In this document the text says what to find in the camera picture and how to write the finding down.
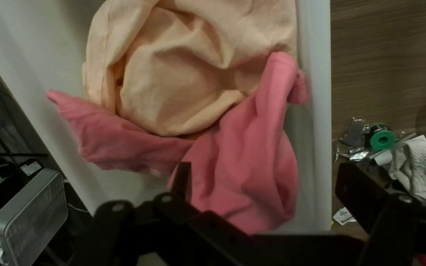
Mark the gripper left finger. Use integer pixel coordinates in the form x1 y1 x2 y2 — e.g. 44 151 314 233
69 162 255 266

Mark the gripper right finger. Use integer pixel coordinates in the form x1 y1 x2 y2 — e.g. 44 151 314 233
334 162 426 266

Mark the white plastic bin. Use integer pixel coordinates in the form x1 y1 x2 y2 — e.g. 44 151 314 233
0 0 332 234

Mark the small white paper scrap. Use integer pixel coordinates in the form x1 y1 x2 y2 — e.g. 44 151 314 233
332 207 357 226

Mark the crumpled white paper towel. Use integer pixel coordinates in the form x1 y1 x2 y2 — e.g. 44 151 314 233
388 135 426 208

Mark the small white roll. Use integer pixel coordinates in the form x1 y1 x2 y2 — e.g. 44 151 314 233
373 149 393 167

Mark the green tape spool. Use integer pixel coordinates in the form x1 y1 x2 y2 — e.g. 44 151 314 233
368 123 397 151

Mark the crumpled foil wrapper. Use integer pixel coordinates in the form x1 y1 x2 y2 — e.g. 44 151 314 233
334 118 371 162

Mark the pink shirt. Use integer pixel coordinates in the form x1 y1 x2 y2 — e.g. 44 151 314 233
46 52 308 235

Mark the silver metal box device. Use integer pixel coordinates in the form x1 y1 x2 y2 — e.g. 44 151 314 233
0 168 68 266

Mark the black power brick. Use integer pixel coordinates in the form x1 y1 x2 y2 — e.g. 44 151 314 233
16 160 44 178

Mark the peach shirt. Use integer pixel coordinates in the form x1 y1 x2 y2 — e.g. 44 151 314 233
82 0 298 138

